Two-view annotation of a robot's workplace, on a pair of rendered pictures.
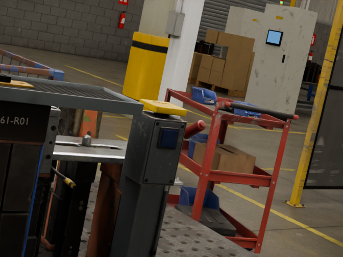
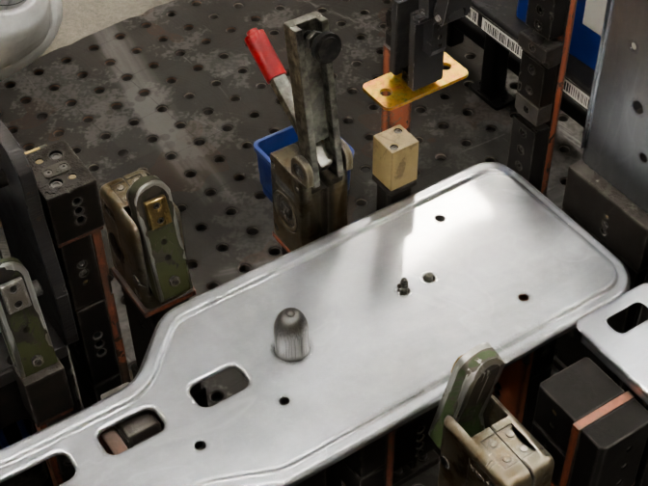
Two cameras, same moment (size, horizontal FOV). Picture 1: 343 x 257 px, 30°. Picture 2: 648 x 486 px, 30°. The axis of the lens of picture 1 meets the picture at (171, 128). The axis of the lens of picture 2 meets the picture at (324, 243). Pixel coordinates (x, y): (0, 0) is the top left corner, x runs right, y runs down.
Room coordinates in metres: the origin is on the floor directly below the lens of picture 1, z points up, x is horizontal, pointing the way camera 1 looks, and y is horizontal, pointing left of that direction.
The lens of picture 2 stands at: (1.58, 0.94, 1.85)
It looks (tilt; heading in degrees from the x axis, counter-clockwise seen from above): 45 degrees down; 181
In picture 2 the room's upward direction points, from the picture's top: 1 degrees counter-clockwise
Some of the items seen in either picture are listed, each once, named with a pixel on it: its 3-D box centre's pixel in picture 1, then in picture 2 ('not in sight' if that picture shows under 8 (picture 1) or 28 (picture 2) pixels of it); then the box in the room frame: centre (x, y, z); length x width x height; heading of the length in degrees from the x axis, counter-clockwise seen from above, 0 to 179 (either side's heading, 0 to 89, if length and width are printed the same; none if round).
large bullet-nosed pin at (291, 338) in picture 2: not in sight; (291, 336); (0.87, 0.90, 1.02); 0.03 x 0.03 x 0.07
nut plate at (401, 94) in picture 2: not in sight; (416, 75); (0.80, 1.00, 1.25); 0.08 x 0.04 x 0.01; 124
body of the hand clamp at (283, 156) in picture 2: not in sight; (311, 276); (0.67, 0.91, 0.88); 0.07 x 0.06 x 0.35; 34
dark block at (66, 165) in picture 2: not in sight; (89, 319); (0.76, 0.68, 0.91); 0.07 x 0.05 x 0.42; 34
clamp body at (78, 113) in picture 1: (67, 174); not in sight; (1.54, 0.23, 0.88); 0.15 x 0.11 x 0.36; 34
